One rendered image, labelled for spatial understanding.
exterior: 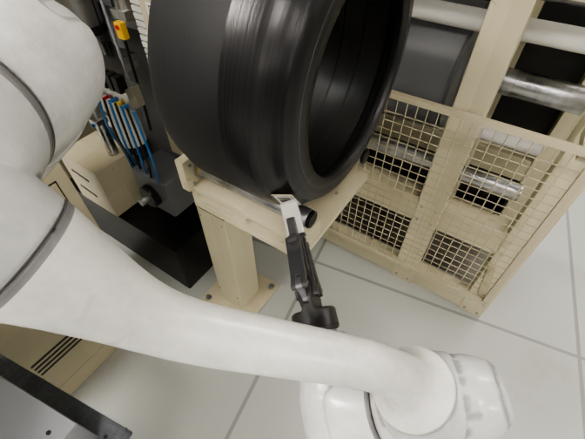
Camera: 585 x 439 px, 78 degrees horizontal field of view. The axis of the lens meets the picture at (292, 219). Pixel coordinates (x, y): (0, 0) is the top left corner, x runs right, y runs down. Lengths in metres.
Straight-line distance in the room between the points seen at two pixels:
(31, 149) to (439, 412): 0.46
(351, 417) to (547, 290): 1.70
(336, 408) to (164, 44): 0.59
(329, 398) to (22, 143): 0.47
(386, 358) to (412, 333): 1.33
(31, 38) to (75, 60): 0.04
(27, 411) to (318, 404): 0.58
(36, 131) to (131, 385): 1.46
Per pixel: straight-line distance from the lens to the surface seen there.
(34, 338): 1.47
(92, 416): 0.99
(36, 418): 0.92
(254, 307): 1.72
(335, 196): 1.03
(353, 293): 1.78
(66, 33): 0.42
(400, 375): 0.43
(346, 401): 0.56
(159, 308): 0.34
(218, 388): 1.61
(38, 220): 0.29
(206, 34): 0.58
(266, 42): 0.52
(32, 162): 0.32
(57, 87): 0.37
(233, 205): 0.92
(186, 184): 0.98
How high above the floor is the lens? 1.52
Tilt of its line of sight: 48 degrees down
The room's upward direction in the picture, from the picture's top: straight up
